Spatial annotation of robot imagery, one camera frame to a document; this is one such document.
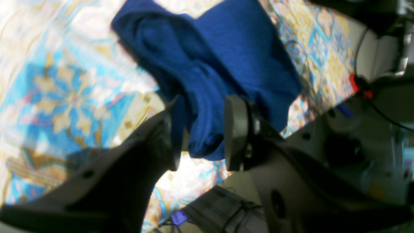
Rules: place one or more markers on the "red black clamp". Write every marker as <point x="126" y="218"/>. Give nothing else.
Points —
<point x="361" y="86"/>

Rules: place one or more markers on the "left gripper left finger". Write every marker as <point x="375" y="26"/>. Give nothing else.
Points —
<point x="111" y="194"/>

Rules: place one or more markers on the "blue box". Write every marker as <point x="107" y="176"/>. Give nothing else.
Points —
<point x="179" y="217"/>

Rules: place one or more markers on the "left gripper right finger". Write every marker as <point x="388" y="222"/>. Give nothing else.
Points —
<point x="299" y="194"/>

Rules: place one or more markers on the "patterned tablecloth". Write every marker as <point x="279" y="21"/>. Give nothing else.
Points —
<point x="67" y="84"/>

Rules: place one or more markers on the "blue long-sleeve shirt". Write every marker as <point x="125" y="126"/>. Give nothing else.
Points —
<point x="231" y="49"/>

